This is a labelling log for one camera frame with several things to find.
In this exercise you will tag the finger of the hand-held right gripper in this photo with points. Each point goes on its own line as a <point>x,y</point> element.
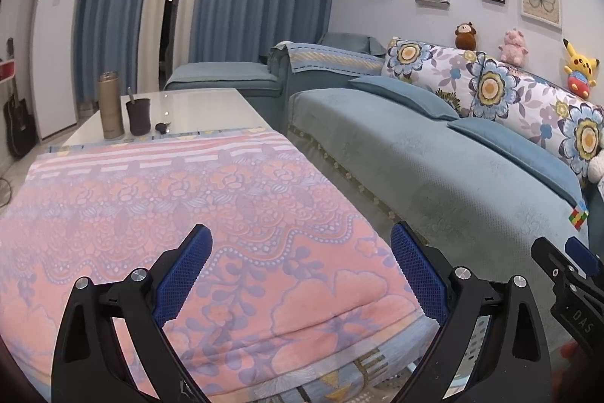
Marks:
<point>552,259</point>
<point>584,259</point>

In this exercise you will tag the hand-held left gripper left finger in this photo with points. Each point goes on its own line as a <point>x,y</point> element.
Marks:
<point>181,275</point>

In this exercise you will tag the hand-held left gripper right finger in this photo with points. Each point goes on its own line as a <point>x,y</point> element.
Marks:
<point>420,275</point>

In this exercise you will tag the colourful puzzle cube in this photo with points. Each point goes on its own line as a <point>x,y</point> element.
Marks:
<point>578,215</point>

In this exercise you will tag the pink floral blanket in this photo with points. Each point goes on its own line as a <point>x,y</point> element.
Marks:
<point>188,195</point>

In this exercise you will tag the white plush toy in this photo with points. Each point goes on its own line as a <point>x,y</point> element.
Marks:
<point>597,171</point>

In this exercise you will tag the blue seat cushion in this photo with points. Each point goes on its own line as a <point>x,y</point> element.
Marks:
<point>519,153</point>
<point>401,94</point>

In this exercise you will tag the teal fabric sofa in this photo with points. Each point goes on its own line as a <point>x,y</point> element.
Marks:
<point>424,157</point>

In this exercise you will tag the floral sofa pillow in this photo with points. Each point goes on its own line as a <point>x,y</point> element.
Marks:
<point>415,56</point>
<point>585,138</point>
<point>500,91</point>

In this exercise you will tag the black key bunch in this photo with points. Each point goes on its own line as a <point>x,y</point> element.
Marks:
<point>162,128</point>

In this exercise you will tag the dark brown cup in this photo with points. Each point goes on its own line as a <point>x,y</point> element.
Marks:
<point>140,117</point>

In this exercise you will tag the white coffee table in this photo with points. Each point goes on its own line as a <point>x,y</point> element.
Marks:
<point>188,105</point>

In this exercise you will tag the gold thermos bottle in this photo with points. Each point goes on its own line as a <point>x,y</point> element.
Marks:
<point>111,110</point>

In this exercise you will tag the yellow cartoon plush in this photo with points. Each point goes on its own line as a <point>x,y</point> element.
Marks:
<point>579,70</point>

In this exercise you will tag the pink pig plush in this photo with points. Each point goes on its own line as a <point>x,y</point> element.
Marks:
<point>513,48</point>

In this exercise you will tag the black guitar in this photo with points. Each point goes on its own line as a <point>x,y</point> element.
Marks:
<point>21,124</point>

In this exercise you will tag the striped sofa armrest towel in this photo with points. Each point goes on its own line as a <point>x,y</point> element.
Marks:
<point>330,56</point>

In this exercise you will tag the brown monkey plush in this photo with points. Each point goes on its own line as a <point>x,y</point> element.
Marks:
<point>466,35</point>

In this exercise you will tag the white refrigerator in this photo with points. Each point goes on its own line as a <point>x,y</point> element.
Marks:
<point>56,53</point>

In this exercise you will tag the white curtain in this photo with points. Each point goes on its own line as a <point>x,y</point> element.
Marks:
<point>153,6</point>

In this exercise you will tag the butterfly picture frame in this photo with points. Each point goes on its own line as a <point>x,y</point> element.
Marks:
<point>541,1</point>

